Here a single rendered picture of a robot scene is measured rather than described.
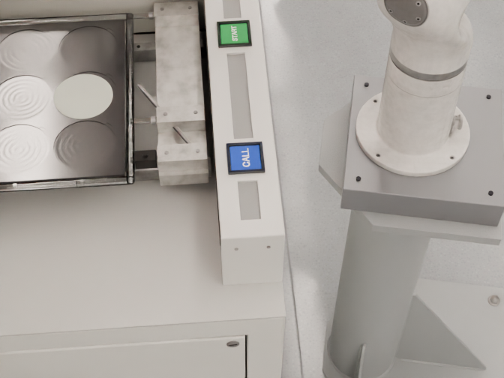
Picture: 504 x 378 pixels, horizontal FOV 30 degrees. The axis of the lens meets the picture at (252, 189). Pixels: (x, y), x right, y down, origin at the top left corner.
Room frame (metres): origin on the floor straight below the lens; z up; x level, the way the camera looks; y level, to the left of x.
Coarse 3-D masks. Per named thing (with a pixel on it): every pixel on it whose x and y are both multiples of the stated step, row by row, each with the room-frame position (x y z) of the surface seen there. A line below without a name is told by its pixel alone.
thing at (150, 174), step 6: (210, 162) 0.93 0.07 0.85; (150, 168) 0.91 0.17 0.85; (156, 168) 0.91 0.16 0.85; (210, 168) 0.92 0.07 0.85; (138, 174) 0.91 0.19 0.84; (144, 174) 0.91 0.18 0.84; (150, 174) 0.91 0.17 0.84; (156, 174) 0.91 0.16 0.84; (210, 174) 0.92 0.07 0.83; (138, 180) 0.91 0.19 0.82; (144, 180) 0.91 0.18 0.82; (150, 180) 0.91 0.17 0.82
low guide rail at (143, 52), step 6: (150, 42) 1.20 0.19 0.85; (138, 48) 1.18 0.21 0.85; (144, 48) 1.18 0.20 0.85; (150, 48) 1.18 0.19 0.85; (138, 54) 1.18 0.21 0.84; (144, 54) 1.18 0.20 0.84; (150, 54) 1.18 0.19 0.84; (138, 60) 1.18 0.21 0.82; (144, 60) 1.18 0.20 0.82; (150, 60) 1.18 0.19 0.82
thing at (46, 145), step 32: (0, 32) 1.17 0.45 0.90; (32, 32) 1.17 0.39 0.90; (64, 32) 1.17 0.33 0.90; (96, 32) 1.18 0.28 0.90; (0, 64) 1.10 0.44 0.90; (32, 64) 1.10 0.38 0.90; (64, 64) 1.10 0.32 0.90; (96, 64) 1.10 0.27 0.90; (0, 96) 1.03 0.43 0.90; (32, 96) 1.03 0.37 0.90; (0, 128) 0.96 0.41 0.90; (32, 128) 0.96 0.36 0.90; (64, 128) 0.96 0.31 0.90; (96, 128) 0.96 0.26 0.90; (0, 160) 0.89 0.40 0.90; (32, 160) 0.89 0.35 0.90; (64, 160) 0.89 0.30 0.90; (96, 160) 0.89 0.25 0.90
